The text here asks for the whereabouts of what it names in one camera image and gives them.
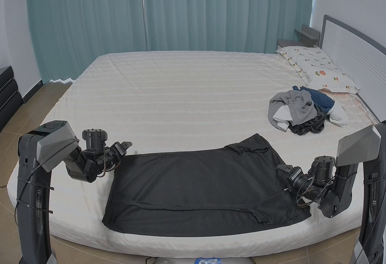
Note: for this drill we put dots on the black chest of drawers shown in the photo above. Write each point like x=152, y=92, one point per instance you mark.
x=7, y=90

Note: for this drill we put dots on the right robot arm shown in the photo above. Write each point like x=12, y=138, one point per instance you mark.
x=371, y=196

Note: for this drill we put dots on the white printed pillow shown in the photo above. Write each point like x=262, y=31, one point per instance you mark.
x=319, y=66

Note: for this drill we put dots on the bed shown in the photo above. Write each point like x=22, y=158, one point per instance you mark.
x=181, y=90

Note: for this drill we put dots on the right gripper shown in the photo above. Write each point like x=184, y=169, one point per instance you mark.
x=297, y=179

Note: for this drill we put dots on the black T-shirt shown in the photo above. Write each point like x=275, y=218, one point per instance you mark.
x=196, y=181

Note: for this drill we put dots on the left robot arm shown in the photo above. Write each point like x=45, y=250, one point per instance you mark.
x=30, y=172

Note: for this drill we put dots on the blue-green curtain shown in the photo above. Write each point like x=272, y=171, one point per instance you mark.
x=226, y=0
x=90, y=15

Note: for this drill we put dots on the pile of clothes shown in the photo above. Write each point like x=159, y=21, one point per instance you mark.
x=298, y=105

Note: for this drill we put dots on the grey bedside table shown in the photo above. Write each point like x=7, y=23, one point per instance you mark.
x=307, y=34

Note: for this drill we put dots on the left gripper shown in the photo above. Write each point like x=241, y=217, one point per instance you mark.
x=119, y=152

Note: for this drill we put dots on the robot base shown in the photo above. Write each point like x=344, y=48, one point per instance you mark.
x=208, y=261

